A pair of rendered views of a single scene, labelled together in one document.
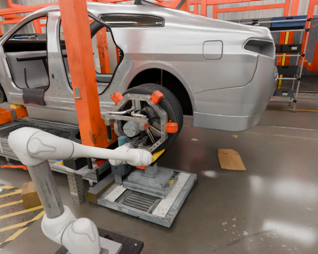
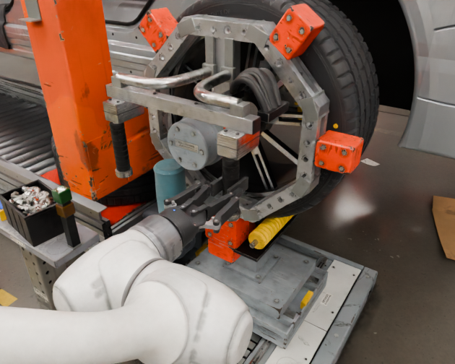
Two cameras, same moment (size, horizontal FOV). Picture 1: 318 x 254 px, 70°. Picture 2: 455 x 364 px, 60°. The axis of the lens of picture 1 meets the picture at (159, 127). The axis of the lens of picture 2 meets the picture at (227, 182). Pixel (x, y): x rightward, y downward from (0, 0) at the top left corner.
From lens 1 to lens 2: 1.00 m
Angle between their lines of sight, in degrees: 13
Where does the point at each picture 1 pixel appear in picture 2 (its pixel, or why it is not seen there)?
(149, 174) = (247, 268)
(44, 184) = not seen: outside the picture
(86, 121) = (64, 102)
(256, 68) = not seen: outside the picture
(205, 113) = not seen: outside the picture
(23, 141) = not seen: outside the picture
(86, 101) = (56, 32)
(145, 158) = (214, 346)
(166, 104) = (330, 63)
